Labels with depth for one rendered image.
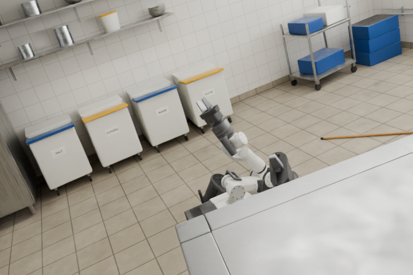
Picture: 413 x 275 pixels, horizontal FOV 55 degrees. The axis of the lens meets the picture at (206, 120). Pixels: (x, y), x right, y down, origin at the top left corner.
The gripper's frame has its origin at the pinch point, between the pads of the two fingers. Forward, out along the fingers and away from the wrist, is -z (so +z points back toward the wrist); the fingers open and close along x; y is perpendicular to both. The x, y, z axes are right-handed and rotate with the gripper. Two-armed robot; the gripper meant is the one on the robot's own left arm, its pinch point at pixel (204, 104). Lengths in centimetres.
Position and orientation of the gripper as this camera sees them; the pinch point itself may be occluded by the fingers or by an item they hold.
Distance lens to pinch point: 183.9
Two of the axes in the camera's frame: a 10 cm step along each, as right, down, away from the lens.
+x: 5.5, -2.7, -7.9
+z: 6.0, 7.9, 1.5
